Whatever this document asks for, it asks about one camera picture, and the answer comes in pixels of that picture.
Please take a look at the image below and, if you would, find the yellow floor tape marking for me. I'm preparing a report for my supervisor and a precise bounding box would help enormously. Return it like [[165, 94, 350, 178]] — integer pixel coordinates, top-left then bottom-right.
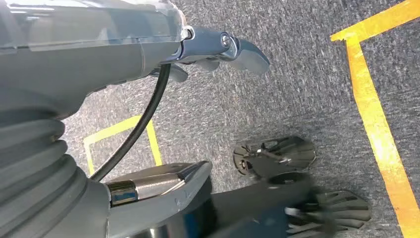
[[329, 0, 420, 238], [83, 115, 164, 177]]

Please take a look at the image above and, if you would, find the black robot leg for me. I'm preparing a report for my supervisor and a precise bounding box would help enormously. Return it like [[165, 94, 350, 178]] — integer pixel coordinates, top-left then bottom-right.
[[210, 171, 314, 238]]

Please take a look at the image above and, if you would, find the black robot foot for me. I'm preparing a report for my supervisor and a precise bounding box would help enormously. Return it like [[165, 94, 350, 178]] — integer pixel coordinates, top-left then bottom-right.
[[284, 189, 372, 238], [232, 135, 317, 178]]

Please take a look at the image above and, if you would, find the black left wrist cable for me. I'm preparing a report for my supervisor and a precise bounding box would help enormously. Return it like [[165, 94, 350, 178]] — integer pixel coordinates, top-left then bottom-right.
[[89, 64, 172, 183]]

